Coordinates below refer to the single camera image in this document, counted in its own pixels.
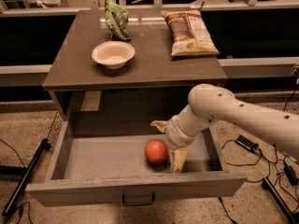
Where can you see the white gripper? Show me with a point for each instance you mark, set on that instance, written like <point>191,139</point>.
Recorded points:
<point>175,135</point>

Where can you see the red apple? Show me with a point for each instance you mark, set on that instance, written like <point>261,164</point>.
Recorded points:
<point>156,152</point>

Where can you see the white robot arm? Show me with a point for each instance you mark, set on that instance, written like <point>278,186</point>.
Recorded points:
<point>208,104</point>

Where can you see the open grey drawer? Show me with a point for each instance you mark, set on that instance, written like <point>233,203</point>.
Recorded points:
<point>100,169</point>

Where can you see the grey cabinet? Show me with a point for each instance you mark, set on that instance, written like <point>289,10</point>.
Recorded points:
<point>96,101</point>

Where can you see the black power adapter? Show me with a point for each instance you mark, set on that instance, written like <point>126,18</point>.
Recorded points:
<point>246,143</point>
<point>290,173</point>

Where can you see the white paper bowl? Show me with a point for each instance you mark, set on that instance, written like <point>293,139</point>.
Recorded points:
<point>113,54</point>

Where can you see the black bar right floor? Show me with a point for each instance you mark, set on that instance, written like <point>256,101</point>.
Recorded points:
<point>292,217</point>

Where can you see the black bar floor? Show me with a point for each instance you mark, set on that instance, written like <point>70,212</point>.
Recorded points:
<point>26,174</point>
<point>292,217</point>

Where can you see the brown chip bag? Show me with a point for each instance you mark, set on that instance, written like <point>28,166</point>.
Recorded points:
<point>189,32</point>

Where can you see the black bar left floor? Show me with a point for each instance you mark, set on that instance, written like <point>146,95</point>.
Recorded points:
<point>26,174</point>

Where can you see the green chip bag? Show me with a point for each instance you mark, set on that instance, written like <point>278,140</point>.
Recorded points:
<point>116,19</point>

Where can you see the black drawer handle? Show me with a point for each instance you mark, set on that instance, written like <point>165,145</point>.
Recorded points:
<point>138,200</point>

